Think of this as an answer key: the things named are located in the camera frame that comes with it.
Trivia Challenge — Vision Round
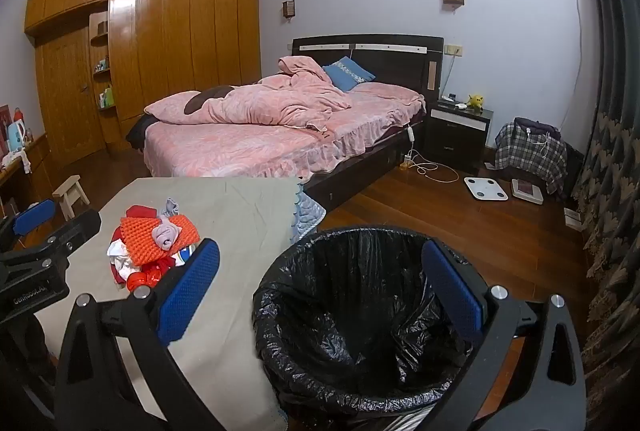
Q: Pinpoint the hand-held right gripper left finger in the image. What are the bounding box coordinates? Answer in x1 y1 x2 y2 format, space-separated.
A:
54 238 223 431

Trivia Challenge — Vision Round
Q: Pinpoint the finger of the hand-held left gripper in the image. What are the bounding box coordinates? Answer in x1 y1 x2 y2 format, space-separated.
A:
0 198 57 253
30 210 102 264

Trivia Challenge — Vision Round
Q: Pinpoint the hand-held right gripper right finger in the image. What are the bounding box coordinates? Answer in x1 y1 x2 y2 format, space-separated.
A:
421 238 587 431

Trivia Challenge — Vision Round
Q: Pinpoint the white tissue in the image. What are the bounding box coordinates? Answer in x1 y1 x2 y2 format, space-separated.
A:
106 238 133 272

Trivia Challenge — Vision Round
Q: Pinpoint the pink packet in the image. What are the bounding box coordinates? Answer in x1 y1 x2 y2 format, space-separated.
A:
152 217 183 257

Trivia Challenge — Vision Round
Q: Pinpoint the orange knitted cloth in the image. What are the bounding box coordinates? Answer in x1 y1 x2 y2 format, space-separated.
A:
120 214 201 269

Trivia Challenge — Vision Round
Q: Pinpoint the trash bin with black bag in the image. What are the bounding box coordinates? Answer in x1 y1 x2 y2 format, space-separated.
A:
252 225 506 414

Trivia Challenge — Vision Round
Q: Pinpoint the small wooden stool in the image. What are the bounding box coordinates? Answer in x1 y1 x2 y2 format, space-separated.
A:
52 175 92 221

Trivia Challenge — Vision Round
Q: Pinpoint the wooden sideboard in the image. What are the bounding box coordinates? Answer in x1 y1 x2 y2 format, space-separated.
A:
0 134 53 217

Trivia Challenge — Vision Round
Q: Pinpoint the grey tablecloth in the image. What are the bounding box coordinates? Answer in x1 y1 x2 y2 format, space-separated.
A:
37 177 303 431

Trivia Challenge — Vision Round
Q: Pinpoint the white bathroom scale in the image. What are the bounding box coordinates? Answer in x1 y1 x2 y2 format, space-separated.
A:
463 176 509 202

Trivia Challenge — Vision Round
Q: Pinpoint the dark cloth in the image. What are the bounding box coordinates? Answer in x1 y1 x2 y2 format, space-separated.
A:
125 114 161 152

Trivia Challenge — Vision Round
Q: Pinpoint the wooden door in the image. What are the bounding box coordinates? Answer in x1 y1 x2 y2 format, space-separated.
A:
34 24 108 159

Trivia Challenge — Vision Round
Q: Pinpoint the scale with dark top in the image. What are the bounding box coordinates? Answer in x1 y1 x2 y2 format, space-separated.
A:
510 178 545 206

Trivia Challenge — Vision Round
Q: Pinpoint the light blue quilted cloth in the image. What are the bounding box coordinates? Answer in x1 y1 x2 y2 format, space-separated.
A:
290 184 327 244

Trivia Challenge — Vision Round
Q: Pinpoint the dark nightstand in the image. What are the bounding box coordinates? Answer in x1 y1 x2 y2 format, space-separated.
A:
424 98 495 172

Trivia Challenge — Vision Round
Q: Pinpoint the plaid cloth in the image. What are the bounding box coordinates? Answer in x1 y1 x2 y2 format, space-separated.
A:
495 121 568 194

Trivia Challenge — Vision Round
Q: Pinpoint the dark wooden bed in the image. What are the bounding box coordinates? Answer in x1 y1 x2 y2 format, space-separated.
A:
125 34 445 212

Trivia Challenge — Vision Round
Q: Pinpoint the dark brown cushion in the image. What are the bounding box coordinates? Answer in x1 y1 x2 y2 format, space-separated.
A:
184 86 237 116

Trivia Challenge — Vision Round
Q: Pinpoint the dark garment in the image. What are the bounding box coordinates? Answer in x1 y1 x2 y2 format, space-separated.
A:
515 117 562 137

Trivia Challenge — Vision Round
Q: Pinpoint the pink quilt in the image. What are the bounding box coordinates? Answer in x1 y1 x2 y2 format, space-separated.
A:
144 55 353 132

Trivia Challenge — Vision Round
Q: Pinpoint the pink pillow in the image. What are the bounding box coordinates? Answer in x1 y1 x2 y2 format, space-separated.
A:
350 82 426 104

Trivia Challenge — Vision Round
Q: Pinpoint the wooden wardrobe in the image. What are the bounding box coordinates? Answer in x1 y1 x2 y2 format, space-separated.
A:
24 0 262 157

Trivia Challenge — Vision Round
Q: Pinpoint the blue pillow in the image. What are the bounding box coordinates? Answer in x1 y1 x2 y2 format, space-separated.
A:
322 56 376 93

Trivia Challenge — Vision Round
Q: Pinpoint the dark patterned curtain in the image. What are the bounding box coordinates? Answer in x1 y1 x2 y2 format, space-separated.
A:
570 0 640 431

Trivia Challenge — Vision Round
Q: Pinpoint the red picture frame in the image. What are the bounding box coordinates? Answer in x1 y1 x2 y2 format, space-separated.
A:
0 105 13 157

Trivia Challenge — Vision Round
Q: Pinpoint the white adapter with cable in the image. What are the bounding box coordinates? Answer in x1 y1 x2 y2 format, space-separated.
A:
402 150 461 184

